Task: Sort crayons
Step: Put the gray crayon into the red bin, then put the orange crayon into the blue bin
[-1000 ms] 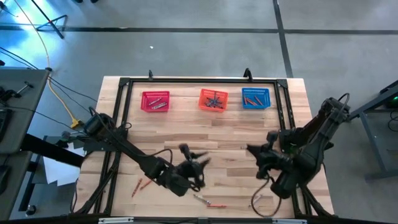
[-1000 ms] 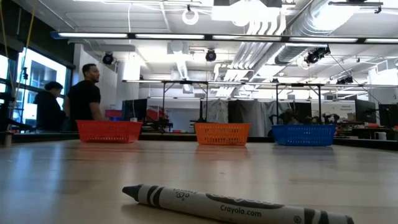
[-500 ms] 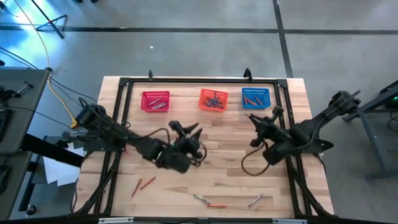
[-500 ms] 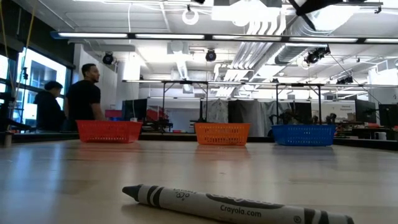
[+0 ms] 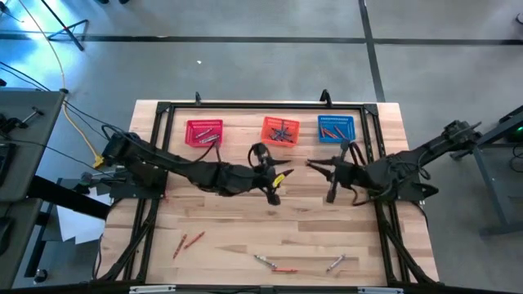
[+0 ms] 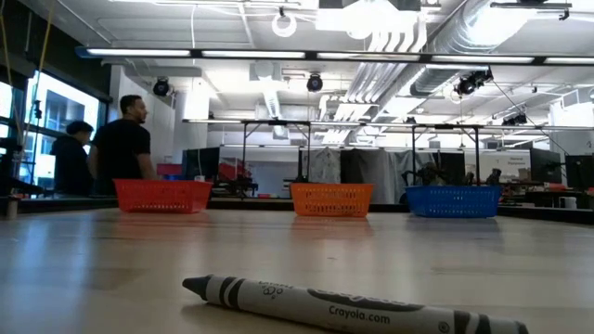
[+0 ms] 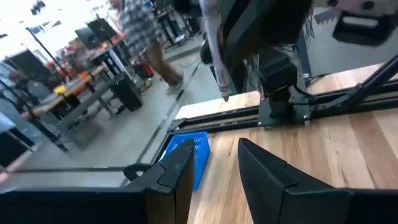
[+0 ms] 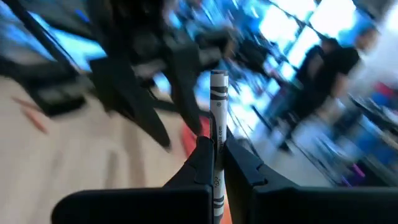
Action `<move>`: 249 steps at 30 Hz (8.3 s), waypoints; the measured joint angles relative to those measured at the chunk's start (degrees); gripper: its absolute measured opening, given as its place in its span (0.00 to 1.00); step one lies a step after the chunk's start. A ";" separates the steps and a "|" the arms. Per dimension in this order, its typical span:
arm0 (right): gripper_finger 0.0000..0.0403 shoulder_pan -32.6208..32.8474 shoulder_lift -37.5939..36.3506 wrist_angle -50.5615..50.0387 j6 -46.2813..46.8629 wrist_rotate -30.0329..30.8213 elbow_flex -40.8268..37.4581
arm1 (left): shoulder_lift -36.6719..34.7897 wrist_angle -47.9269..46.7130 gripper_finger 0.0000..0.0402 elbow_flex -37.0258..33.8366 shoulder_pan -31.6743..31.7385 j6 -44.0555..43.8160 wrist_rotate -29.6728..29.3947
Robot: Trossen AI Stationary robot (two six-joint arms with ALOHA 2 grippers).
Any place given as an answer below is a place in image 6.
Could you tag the light gray cloth cover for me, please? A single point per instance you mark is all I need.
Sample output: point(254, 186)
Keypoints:
point(327, 164)

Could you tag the orange plastic basket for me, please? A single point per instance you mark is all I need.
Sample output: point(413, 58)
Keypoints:
point(331, 200)

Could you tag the dark gray cloth cover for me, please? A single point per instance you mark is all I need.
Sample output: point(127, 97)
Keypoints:
point(366, 162)

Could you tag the black round spotlight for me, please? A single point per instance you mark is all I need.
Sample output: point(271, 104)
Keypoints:
point(161, 87)
point(314, 82)

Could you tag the black monitor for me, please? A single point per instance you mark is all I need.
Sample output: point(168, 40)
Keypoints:
point(580, 171)
point(545, 165)
point(200, 163)

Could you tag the gray curtain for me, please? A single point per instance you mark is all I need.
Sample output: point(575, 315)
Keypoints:
point(408, 167)

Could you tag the white ceiling pipes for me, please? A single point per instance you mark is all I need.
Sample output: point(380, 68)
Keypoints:
point(371, 79)

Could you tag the red storage bin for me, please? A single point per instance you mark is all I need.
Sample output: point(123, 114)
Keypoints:
point(171, 169)

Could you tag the red plastic basket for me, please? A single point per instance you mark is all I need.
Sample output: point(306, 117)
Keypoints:
point(162, 197)

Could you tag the gray crayon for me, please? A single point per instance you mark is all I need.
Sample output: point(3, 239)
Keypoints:
point(325, 306)

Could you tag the overhead light bar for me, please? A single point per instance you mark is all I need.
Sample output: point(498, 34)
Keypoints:
point(195, 53)

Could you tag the blue plastic basket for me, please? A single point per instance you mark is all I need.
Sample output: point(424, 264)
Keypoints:
point(452, 201)

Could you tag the person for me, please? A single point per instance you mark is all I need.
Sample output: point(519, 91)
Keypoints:
point(72, 160)
point(121, 144)

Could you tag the white sign board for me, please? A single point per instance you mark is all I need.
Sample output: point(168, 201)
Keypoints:
point(508, 162)

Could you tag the large window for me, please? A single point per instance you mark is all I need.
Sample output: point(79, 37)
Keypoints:
point(60, 102)

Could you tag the white cup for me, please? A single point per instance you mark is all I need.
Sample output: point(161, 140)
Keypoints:
point(568, 202)

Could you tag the black shelf rack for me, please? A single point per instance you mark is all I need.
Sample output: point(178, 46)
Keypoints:
point(7, 162)

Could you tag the black background rig frame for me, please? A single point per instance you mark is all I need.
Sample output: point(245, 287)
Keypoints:
point(445, 125)
point(278, 122)

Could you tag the black aluminium table frame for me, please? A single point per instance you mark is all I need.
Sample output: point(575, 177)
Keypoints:
point(255, 204)

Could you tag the black ceiling camera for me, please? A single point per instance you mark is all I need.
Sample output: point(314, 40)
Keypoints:
point(514, 119)
point(473, 81)

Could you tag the white post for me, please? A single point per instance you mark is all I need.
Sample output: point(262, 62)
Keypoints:
point(11, 208)

